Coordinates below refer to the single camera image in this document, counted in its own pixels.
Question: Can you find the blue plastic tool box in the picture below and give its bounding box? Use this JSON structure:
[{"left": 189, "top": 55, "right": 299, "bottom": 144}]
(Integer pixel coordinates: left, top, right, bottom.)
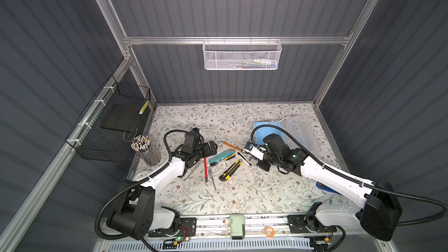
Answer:
[{"left": 254, "top": 121, "right": 285, "bottom": 145}]

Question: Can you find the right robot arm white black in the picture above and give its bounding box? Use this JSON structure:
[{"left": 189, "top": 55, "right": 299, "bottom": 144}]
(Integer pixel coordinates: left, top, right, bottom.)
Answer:
[{"left": 243, "top": 134, "right": 403, "bottom": 241}]

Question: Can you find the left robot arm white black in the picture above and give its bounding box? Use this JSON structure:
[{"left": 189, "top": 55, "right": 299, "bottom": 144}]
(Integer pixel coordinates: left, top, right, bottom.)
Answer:
[{"left": 94, "top": 128, "right": 218, "bottom": 240}]

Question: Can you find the teal utility knife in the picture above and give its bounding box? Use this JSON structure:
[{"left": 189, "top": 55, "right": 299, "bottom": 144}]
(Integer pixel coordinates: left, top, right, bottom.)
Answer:
[{"left": 208, "top": 149, "right": 235, "bottom": 166}]

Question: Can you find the silver hex key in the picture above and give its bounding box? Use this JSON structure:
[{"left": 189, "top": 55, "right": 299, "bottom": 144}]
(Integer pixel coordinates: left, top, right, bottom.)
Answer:
[{"left": 206, "top": 164, "right": 217, "bottom": 191}]

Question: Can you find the orange pencil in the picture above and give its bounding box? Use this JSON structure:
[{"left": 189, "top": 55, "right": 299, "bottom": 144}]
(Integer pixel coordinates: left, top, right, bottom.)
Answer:
[{"left": 222, "top": 141, "right": 242, "bottom": 152}]

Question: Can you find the black marker pen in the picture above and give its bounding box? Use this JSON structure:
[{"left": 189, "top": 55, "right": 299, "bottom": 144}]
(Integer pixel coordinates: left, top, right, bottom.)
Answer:
[{"left": 238, "top": 152, "right": 252, "bottom": 166}]

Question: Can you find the yellow black utility knife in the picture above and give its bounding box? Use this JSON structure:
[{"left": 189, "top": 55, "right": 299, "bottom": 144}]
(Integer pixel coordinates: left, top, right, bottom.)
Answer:
[{"left": 219, "top": 161, "right": 242, "bottom": 182}]

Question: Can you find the blue stapler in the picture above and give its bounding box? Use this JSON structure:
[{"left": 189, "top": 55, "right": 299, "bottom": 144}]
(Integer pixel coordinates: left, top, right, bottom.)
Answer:
[{"left": 316, "top": 182, "right": 341, "bottom": 195}]

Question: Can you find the cup of pencils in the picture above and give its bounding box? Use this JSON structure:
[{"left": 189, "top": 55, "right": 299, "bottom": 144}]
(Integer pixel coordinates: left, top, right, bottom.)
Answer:
[{"left": 131, "top": 135, "right": 161, "bottom": 166}]

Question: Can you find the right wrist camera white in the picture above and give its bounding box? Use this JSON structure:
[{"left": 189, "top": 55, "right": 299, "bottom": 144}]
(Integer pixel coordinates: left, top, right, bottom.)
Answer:
[{"left": 249, "top": 145, "right": 266, "bottom": 161}]

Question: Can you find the red handled screwdriver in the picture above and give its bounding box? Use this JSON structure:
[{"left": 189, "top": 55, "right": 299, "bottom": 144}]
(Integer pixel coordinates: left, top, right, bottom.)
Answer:
[{"left": 203, "top": 157, "right": 208, "bottom": 183}]

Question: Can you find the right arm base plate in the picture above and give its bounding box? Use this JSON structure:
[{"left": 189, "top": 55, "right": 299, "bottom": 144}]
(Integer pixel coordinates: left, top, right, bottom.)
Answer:
[{"left": 287, "top": 214, "right": 337, "bottom": 234}]

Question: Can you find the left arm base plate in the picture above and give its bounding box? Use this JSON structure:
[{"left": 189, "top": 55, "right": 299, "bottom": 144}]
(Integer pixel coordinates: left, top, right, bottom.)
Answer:
[{"left": 148, "top": 217, "right": 197, "bottom": 238}]

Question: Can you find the white slotted cable duct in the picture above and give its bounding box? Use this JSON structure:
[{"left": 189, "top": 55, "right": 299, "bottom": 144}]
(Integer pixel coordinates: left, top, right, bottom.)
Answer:
[{"left": 106, "top": 237, "right": 312, "bottom": 252}]

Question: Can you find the white mesh wall basket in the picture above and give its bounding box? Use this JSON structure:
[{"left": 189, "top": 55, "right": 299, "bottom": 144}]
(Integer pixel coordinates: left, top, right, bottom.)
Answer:
[{"left": 202, "top": 39, "right": 282, "bottom": 71}]

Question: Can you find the black wire wall basket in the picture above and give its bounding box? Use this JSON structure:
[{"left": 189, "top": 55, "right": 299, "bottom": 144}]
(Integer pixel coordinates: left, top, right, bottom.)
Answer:
[{"left": 66, "top": 77, "right": 152, "bottom": 163}]

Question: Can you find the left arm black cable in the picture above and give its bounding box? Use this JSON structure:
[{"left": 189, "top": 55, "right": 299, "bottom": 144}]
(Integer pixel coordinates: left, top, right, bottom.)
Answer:
[{"left": 94, "top": 129, "right": 191, "bottom": 252}]

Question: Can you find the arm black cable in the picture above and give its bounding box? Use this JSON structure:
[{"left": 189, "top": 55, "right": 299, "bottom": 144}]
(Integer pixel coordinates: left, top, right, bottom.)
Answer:
[
  {"left": 250, "top": 124, "right": 448, "bottom": 252},
  {"left": 94, "top": 129, "right": 191, "bottom": 252}
]

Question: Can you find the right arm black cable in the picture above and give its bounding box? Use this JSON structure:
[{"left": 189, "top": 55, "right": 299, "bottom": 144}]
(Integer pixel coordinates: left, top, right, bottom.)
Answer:
[{"left": 250, "top": 124, "right": 448, "bottom": 252}]

